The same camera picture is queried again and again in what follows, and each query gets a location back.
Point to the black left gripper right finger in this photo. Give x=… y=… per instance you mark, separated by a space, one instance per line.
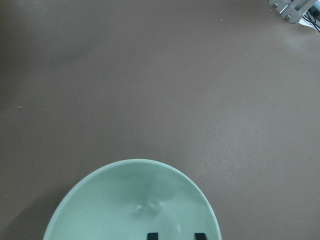
x=200 y=236

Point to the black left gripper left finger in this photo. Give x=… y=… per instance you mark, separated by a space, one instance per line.
x=152 y=236

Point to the clear ice cubes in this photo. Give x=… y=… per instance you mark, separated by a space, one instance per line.
x=155 y=214

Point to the green bowl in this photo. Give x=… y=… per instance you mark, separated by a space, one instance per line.
x=98 y=207

